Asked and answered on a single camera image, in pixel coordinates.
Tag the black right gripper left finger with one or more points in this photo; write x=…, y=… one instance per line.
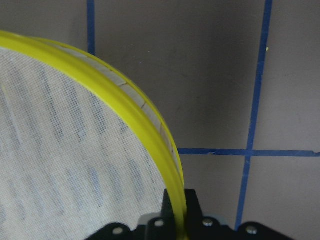
x=163, y=226

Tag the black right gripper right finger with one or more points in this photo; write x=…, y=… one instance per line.
x=199, y=226

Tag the yellow steamer layer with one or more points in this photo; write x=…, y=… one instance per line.
x=81, y=146

